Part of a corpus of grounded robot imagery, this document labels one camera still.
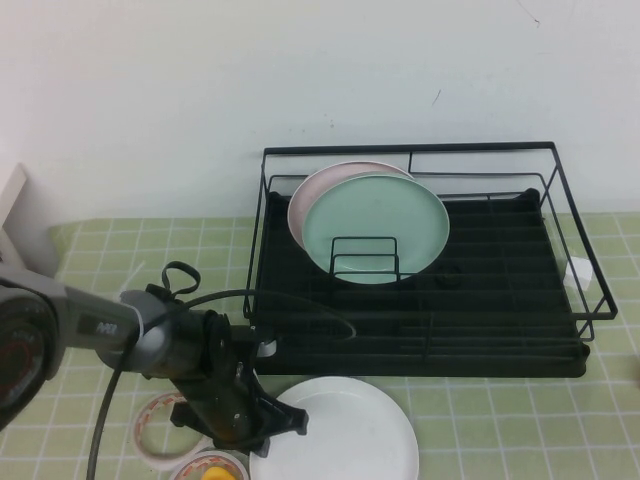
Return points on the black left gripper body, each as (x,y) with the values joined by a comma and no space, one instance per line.
(225,390)

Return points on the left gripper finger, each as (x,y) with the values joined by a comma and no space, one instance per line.
(186,415)
(287,420)

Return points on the white plate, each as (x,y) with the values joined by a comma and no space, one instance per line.
(350,430)

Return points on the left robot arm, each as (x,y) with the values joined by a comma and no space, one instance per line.
(75,320)

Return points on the pink plate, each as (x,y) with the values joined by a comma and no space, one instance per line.
(305,200)

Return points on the mint green plate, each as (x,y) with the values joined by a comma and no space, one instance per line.
(375,215)

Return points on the white tape roll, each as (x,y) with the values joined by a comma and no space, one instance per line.
(200,457)
(160,400)

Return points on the small yellow rounded object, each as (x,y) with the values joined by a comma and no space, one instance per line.
(216,474)

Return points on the green checked tablecloth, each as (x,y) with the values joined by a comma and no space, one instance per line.
(500,425)

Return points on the white furniture board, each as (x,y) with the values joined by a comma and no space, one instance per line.
(15,210)

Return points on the small white cube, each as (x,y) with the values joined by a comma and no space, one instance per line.
(580,274)

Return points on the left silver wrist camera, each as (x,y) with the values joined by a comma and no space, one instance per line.
(269,348)

